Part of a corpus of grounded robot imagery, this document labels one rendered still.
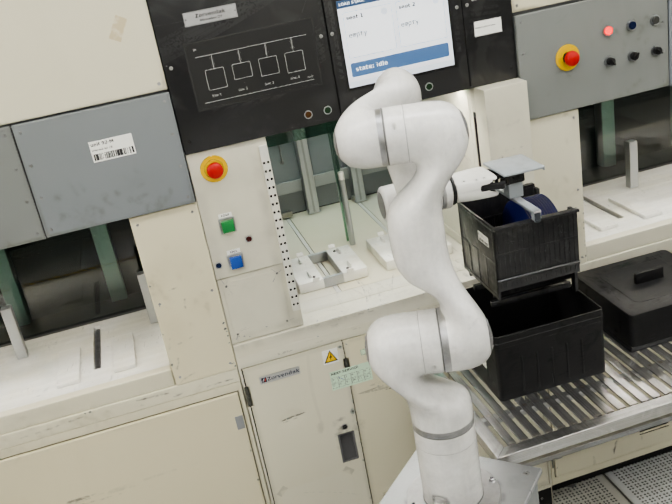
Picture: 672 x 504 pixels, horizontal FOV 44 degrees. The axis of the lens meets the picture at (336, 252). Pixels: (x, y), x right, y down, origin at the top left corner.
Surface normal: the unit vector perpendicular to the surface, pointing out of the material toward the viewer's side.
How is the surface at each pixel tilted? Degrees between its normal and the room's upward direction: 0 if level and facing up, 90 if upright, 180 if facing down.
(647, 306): 0
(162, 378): 90
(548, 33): 90
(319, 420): 90
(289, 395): 90
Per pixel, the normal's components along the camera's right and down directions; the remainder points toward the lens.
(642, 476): -0.17, -0.91
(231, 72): 0.26, 0.33
